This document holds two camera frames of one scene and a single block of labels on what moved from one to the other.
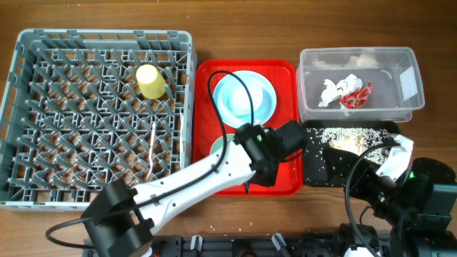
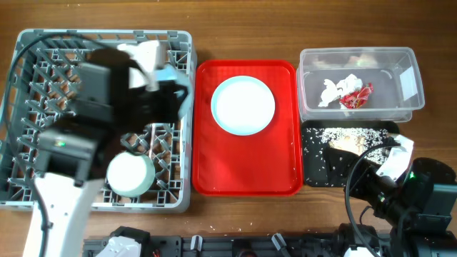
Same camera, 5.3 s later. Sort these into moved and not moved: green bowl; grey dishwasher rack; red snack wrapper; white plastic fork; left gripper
Moved: green bowl; left gripper
Not moved: white plastic fork; grey dishwasher rack; red snack wrapper
